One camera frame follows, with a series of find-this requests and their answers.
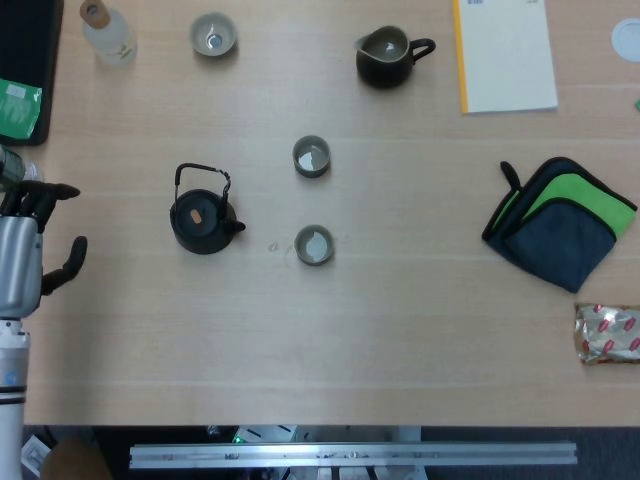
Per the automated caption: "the white booklet yellow spine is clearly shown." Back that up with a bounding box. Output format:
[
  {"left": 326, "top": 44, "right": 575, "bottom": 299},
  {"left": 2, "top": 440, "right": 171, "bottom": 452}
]
[{"left": 452, "top": 0, "right": 560, "bottom": 116}]

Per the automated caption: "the flared grey tea bowl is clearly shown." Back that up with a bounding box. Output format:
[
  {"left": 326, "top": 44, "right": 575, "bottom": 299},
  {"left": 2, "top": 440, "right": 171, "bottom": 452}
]
[{"left": 188, "top": 11, "right": 239, "bottom": 57}]

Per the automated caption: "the glass bottle with cork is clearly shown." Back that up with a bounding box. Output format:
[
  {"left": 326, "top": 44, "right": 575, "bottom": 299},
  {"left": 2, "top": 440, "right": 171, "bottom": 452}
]
[{"left": 79, "top": 0, "right": 139, "bottom": 67}]

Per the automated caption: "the aluminium profile rail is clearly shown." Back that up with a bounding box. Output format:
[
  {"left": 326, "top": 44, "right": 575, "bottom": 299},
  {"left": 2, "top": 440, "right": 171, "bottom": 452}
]
[{"left": 128, "top": 440, "right": 579, "bottom": 470}]

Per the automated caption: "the white robot base unit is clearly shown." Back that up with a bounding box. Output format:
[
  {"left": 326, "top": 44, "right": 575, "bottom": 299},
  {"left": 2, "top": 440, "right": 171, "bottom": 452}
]
[{"left": 207, "top": 424, "right": 421, "bottom": 444}]

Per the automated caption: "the black plastic tray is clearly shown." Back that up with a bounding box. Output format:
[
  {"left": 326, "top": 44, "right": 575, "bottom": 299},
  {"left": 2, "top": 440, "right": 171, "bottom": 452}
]
[{"left": 0, "top": 0, "right": 65, "bottom": 147}]

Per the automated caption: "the blue green folded cloth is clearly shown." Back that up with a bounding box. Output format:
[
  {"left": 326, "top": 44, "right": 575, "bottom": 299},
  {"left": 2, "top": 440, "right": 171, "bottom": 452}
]
[{"left": 481, "top": 156, "right": 639, "bottom": 295}]

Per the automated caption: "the dark ceramic pitcher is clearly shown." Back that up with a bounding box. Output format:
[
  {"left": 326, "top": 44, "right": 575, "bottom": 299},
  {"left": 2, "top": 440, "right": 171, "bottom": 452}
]
[{"left": 354, "top": 25, "right": 437, "bottom": 91}]

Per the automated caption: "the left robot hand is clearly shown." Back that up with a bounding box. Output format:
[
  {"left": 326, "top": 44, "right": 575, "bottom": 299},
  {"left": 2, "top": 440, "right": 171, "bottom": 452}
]
[{"left": 0, "top": 182, "right": 89, "bottom": 319}]

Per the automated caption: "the brown rounded object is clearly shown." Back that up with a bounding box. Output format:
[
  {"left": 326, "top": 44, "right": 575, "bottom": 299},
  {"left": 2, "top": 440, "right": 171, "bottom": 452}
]
[{"left": 40, "top": 437, "right": 114, "bottom": 480}]

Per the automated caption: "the clear plastic water bottle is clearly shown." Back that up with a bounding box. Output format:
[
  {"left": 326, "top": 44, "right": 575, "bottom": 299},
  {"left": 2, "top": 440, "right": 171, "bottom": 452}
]
[{"left": 0, "top": 144, "right": 45, "bottom": 194}]

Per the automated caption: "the white round table cap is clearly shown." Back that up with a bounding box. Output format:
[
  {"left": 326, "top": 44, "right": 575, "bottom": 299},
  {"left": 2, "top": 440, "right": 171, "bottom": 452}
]
[{"left": 610, "top": 17, "right": 640, "bottom": 63}]

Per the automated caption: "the white floor socket box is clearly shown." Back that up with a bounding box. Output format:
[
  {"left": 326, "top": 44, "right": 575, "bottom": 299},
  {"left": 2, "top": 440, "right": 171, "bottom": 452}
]
[{"left": 22, "top": 434, "right": 51, "bottom": 474}]

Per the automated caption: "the silver foil snack bag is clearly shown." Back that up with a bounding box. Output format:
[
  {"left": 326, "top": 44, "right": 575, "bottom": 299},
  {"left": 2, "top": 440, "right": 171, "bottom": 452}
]
[{"left": 573, "top": 303, "right": 640, "bottom": 367}]

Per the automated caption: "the grey tea cup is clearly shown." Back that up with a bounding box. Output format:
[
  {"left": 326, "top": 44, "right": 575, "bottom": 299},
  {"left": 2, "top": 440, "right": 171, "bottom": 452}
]
[
  {"left": 291, "top": 134, "right": 332, "bottom": 179},
  {"left": 293, "top": 224, "right": 336, "bottom": 268}
]

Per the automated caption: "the black cast iron teapot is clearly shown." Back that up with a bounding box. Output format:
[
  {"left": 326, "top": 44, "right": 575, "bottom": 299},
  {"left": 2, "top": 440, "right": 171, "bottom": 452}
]
[{"left": 169, "top": 162, "right": 247, "bottom": 255}]

